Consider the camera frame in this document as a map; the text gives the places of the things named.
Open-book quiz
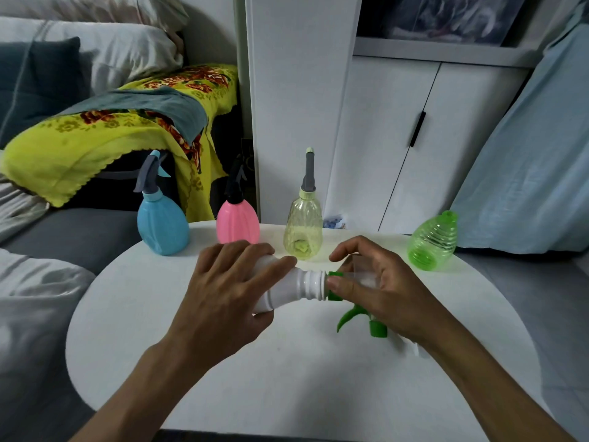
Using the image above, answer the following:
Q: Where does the grey blue sprayer head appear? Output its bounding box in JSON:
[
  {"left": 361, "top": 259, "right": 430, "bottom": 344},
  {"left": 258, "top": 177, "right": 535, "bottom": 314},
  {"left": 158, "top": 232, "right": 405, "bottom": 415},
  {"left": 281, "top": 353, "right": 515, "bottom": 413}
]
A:
[{"left": 133, "top": 149, "right": 171, "bottom": 195}]

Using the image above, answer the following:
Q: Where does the bright green clear bottle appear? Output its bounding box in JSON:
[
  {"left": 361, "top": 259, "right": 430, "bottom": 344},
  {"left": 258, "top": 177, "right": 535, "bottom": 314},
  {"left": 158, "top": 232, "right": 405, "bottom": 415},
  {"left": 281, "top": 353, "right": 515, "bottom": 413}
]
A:
[{"left": 407, "top": 210, "right": 459, "bottom": 272}]

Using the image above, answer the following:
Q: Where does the yellow floral blanket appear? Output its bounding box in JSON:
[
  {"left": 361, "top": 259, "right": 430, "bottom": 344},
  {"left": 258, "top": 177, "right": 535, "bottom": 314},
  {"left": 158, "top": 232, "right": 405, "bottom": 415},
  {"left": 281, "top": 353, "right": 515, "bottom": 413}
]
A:
[{"left": 0, "top": 64, "right": 239, "bottom": 223}]

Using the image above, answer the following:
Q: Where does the pink plastic bottle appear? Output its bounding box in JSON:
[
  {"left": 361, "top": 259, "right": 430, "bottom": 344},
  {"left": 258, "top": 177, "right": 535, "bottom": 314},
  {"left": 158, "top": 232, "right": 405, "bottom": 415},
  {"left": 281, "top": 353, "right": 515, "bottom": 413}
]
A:
[{"left": 215, "top": 200, "right": 261, "bottom": 246}]

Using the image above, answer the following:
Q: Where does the grey-blue towel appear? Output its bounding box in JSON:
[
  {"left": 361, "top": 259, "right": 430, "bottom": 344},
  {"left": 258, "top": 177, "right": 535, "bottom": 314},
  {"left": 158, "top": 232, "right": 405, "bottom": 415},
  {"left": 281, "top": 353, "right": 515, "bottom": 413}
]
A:
[{"left": 57, "top": 87, "right": 209, "bottom": 147}]

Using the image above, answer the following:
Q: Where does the white plastic bottle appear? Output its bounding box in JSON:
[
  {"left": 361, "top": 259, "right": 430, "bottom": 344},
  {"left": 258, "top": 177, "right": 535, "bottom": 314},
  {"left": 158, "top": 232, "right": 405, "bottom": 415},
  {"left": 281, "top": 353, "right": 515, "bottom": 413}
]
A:
[{"left": 250, "top": 254, "right": 328, "bottom": 314}]

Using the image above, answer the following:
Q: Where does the faded floral pillow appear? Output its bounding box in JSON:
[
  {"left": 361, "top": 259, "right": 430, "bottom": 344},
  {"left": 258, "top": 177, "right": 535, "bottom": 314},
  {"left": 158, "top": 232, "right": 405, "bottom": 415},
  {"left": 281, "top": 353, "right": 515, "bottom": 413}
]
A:
[{"left": 0, "top": 0, "right": 190, "bottom": 33}]

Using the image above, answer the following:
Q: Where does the grey mattress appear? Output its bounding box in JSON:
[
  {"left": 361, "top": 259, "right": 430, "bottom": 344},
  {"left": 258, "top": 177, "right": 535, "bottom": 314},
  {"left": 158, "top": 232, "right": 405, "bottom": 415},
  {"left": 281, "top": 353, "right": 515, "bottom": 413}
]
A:
[{"left": 0, "top": 207, "right": 144, "bottom": 276}]

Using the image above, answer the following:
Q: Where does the plastic-wrapped patterned quilt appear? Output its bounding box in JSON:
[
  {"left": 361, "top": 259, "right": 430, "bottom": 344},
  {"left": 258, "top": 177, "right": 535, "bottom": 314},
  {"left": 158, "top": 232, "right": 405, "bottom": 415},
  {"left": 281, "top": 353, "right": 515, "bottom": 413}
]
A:
[{"left": 358, "top": 0, "right": 528, "bottom": 47}]

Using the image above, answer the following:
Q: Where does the white green sprayer head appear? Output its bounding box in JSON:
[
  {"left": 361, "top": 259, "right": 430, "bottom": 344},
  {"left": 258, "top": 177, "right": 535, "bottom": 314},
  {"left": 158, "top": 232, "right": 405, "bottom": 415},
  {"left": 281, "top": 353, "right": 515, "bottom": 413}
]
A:
[{"left": 368, "top": 317, "right": 431, "bottom": 360}]

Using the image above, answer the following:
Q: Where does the white pillow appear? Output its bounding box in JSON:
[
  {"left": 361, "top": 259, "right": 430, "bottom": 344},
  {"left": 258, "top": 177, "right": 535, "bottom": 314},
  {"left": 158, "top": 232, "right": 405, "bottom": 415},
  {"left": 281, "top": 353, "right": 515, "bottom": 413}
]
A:
[{"left": 0, "top": 15, "right": 184, "bottom": 96}]

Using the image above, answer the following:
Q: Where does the grey patterned bedsheet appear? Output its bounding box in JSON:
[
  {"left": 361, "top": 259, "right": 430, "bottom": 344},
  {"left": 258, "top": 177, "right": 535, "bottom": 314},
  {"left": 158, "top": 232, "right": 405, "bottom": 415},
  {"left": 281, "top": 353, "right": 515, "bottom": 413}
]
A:
[{"left": 0, "top": 151, "right": 96, "bottom": 442}]

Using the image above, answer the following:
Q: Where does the white wardrobe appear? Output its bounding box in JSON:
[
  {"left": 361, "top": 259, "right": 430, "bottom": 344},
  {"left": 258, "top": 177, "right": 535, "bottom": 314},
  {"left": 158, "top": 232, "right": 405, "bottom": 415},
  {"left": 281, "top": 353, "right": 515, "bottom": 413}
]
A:
[{"left": 244, "top": 0, "right": 542, "bottom": 235}]

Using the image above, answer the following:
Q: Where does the grey cable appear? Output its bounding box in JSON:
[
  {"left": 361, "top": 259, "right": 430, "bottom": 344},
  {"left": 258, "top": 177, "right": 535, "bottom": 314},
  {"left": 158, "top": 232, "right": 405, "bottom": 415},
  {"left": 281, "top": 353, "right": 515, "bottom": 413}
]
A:
[{"left": 0, "top": 20, "right": 52, "bottom": 148}]

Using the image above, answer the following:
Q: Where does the black wardrobe handle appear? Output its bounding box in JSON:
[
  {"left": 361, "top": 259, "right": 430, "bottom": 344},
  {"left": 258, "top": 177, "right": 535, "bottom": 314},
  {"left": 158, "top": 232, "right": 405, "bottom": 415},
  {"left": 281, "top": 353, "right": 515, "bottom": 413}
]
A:
[{"left": 409, "top": 111, "right": 427, "bottom": 148}]

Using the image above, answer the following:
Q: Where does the person's right hand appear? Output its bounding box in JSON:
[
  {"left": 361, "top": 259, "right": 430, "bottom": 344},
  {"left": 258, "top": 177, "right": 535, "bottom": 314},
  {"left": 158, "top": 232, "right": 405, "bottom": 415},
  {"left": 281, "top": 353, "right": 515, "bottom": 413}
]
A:
[{"left": 325, "top": 235, "right": 456, "bottom": 351}]

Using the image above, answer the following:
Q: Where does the light blue cloth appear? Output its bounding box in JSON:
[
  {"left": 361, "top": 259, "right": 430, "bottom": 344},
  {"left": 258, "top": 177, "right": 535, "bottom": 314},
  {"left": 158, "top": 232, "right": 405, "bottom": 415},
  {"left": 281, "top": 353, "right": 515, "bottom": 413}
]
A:
[{"left": 450, "top": 0, "right": 589, "bottom": 255}]

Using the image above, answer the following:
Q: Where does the black sprayer head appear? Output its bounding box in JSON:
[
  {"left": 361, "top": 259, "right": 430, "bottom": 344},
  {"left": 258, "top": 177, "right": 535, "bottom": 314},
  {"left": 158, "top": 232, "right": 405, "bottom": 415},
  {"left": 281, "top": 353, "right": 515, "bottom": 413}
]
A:
[{"left": 224, "top": 153, "right": 249, "bottom": 206}]

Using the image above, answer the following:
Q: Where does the black speaker box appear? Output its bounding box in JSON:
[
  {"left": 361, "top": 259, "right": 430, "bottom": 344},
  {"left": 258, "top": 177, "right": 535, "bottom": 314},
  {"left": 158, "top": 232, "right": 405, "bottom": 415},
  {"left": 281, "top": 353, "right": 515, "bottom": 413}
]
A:
[{"left": 241, "top": 138, "right": 256, "bottom": 180}]

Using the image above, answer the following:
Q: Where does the person's left hand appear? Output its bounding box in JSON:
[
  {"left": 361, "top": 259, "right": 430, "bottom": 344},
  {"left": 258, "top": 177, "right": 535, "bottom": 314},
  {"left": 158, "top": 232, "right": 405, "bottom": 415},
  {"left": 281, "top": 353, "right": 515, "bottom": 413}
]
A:
[{"left": 163, "top": 240, "right": 299, "bottom": 369}]

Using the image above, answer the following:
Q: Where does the yellow-green clear bottle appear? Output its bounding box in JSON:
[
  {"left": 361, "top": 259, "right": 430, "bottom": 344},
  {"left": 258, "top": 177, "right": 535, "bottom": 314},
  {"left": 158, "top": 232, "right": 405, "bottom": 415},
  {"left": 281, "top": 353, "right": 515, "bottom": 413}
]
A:
[{"left": 283, "top": 190, "right": 324, "bottom": 261}]

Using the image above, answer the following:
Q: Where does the clear green sprayer head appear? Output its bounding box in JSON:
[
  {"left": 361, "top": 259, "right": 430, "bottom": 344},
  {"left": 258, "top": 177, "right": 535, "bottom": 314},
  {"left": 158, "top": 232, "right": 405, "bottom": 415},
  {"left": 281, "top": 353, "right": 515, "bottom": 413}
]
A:
[{"left": 326, "top": 255, "right": 380, "bottom": 335}]

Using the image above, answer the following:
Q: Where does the black bedside cabinet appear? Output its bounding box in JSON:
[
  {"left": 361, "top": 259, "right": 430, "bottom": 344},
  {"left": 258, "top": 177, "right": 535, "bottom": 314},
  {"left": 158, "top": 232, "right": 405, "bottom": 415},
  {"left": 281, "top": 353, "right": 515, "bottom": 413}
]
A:
[{"left": 62, "top": 151, "right": 183, "bottom": 212}]

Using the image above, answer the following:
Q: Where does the grey light-green sprayer head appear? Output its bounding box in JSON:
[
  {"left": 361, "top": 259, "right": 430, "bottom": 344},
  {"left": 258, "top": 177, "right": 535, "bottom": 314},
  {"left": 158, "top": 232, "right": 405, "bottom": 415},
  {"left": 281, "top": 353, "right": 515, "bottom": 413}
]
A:
[{"left": 299, "top": 147, "right": 318, "bottom": 198}]

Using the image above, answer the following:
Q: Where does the dark blue cushion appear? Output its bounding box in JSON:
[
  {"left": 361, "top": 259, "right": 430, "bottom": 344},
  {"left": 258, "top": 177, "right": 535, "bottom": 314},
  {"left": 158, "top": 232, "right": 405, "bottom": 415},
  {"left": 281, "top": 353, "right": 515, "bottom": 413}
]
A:
[{"left": 0, "top": 37, "right": 88, "bottom": 150}]

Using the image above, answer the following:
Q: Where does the blue plastic bottle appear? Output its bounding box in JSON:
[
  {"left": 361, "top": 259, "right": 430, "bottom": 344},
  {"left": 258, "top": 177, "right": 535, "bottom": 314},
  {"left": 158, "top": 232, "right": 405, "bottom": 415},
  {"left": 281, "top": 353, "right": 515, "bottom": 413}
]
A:
[{"left": 137, "top": 188, "right": 190, "bottom": 257}]

